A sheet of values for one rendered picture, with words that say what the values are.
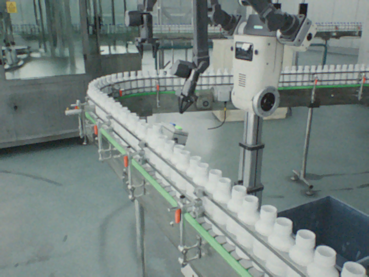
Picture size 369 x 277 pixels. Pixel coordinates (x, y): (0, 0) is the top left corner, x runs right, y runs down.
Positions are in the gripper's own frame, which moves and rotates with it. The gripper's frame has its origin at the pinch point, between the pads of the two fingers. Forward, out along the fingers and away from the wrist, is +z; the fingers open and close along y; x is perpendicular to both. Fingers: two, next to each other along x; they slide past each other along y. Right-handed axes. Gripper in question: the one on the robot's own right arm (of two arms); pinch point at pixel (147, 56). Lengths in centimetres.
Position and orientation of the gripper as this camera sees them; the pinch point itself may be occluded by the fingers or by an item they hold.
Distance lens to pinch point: 178.8
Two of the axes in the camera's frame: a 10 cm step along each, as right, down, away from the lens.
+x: 4.7, 3.1, -8.3
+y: -8.8, 1.6, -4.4
